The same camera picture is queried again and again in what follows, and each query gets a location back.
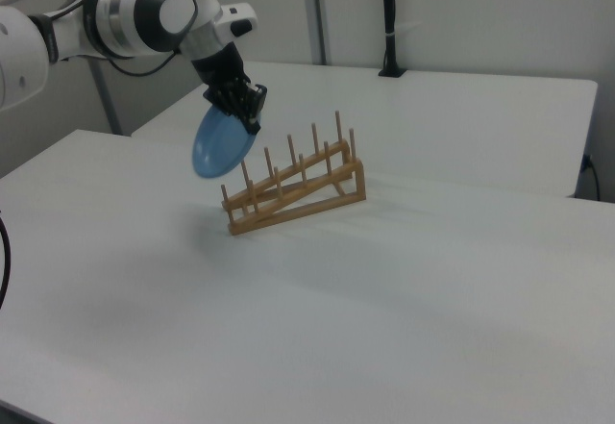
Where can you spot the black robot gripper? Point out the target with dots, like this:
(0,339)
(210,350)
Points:
(221,68)

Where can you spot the blue plastic plate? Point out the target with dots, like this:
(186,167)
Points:
(216,147)

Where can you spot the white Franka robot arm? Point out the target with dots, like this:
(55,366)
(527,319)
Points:
(120,10)

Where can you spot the wooden plate rack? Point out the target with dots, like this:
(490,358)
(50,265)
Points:
(307,193)

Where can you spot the grey metal partition post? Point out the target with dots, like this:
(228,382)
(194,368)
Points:
(318,10)
(98,87)

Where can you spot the black camera pole with base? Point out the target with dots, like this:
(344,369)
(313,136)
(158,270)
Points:
(390,20)

